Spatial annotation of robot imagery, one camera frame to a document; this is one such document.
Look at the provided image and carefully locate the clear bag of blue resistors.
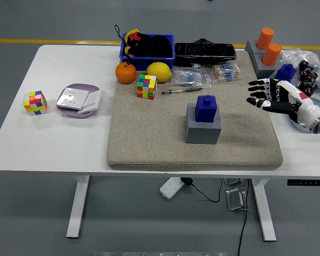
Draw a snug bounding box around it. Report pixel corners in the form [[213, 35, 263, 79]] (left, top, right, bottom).
[[172, 66, 212, 89]]

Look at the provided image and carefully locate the black wrapped keyboard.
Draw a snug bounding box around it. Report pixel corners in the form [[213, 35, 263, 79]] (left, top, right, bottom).
[[173, 37, 237, 67]]

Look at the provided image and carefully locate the small colourful puzzle cube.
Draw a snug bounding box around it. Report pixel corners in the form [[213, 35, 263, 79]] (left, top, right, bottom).
[[23, 90, 48, 117]]

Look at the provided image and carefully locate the clear bag of taped resistors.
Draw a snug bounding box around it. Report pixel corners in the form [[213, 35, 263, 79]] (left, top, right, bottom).
[[211, 63, 241, 83]]

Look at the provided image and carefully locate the large metal stand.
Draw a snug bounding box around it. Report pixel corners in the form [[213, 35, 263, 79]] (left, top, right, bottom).
[[226, 188, 249, 211]]

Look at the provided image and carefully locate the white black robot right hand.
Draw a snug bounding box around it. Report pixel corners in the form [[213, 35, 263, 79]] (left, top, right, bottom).
[[246, 77, 320, 131]]

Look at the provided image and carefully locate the white wall switch panel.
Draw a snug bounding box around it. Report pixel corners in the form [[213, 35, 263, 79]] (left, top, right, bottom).
[[77, 90, 103, 115]]

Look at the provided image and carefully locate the light blue plate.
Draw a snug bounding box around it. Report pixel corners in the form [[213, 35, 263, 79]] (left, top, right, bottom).
[[290, 97, 320, 133]]

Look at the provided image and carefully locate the yellow lemon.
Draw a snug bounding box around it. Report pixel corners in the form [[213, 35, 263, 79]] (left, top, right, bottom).
[[146, 61, 173, 83]]

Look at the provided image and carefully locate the grey-brown fabric mat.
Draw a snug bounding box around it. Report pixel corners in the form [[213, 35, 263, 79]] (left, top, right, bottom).
[[106, 50, 284, 171]]

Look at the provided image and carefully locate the white power strip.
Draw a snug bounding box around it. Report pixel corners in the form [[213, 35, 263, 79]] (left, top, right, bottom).
[[159, 177, 184, 200]]

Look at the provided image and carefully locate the large colourful puzzle cube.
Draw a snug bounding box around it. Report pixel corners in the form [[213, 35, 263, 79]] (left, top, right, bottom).
[[137, 74, 157, 100]]

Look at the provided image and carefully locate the white wall socket panel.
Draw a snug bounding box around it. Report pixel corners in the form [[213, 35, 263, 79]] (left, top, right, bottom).
[[56, 86, 89, 110]]

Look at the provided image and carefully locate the black plug with cord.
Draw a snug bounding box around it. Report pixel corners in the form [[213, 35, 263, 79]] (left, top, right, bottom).
[[181, 177, 223, 203]]

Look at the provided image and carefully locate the orange cylinder seal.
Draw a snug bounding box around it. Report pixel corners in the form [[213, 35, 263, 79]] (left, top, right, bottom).
[[261, 43, 282, 67], [256, 27, 275, 51]]

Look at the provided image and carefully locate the grey cube seal holder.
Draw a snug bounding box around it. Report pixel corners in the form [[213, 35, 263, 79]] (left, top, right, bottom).
[[185, 103, 222, 145], [266, 69, 301, 89], [252, 52, 283, 81], [244, 39, 267, 54]]

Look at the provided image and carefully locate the black table control panel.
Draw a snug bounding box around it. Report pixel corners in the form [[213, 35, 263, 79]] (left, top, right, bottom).
[[287, 180, 320, 186]]

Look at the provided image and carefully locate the blue plastic bin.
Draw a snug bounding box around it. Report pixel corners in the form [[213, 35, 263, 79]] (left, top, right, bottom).
[[118, 33, 176, 71]]

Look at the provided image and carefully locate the dark ballpoint pen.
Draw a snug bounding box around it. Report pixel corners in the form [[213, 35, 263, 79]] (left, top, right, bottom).
[[161, 87, 203, 95]]

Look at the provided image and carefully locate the black floor cable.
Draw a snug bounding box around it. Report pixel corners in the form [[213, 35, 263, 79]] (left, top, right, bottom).
[[237, 178, 250, 256]]

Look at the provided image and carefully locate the purple plate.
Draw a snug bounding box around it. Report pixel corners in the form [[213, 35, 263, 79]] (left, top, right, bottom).
[[55, 83, 102, 119]]

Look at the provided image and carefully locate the blue square seal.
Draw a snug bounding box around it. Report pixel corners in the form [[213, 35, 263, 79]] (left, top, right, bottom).
[[274, 63, 297, 83], [194, 95, 219, 124]]

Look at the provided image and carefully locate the white table leg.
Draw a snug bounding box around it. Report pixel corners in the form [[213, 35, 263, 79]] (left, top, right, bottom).
[[66, 175, 91, 239], [252, 178, 277, 242]]

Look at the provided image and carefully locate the orange fruit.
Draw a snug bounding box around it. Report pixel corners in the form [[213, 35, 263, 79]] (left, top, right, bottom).
[[115, 61, 137, 85]]

